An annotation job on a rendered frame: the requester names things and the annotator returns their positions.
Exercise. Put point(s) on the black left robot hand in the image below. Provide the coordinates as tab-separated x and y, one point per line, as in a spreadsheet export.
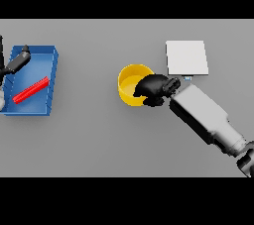
16	61

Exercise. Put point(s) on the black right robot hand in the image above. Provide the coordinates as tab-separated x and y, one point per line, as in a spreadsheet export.
154	87

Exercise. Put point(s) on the yellow bowl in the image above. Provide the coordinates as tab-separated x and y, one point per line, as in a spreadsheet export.
129	85

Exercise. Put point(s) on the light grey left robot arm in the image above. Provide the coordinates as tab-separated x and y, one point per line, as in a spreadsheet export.
1	98

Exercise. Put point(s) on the red beaker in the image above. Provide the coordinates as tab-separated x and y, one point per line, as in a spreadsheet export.
31	90

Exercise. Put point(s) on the pale square measuring scale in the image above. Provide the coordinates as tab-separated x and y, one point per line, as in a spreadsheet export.
187	57

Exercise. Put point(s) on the blue tray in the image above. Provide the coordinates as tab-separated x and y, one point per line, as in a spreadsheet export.
33	80

